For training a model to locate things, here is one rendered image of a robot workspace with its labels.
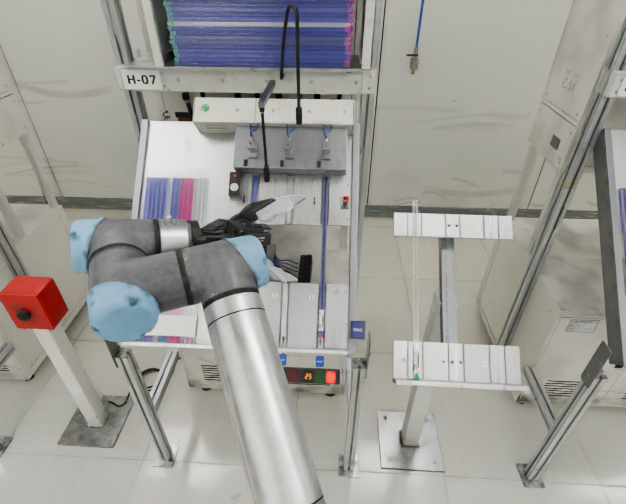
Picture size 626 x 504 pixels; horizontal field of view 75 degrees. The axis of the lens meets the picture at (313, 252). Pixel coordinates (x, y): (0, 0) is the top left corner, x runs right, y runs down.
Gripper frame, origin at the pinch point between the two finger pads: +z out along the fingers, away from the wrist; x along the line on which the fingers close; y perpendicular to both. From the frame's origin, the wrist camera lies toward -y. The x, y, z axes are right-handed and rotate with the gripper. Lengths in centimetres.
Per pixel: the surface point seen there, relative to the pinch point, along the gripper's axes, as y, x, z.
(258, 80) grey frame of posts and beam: -60, 33, 11
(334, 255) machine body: -78, -28, 55
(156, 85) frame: -75, 29, -16
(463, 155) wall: -149, 18, 194
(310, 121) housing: -51, 23, 25
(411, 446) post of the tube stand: -39, -100, 79
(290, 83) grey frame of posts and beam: -55, 33, 19
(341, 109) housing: -48, 27, 33
